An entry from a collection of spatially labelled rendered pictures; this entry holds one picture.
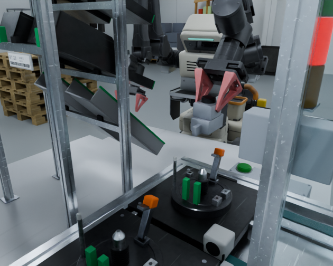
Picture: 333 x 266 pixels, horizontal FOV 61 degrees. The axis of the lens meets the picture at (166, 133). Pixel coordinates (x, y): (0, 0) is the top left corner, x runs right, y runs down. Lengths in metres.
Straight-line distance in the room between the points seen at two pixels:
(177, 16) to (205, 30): 9.32
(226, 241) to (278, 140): 0.25
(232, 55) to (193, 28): 0.73
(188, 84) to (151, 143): 0.65
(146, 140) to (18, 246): 0.40
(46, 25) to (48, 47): 0.04
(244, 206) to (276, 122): 0.35
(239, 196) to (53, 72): 0.48
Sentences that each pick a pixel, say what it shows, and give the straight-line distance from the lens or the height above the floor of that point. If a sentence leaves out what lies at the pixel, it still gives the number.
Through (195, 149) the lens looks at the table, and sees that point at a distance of 1.18.
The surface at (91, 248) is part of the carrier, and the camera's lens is 0.46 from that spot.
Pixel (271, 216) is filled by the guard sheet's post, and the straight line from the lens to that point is 0.41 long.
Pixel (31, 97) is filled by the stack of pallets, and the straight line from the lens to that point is 4.19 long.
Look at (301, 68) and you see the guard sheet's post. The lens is 0.34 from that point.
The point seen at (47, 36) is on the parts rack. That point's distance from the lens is 0.54.
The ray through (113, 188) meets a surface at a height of 0.86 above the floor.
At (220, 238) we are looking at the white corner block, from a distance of 0.55.
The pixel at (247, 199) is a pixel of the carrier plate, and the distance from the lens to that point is 0.70.
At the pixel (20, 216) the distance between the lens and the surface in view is 0.89.
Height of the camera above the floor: 1.35
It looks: 22 degrees down
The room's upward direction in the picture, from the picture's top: 1 degrees clockwise
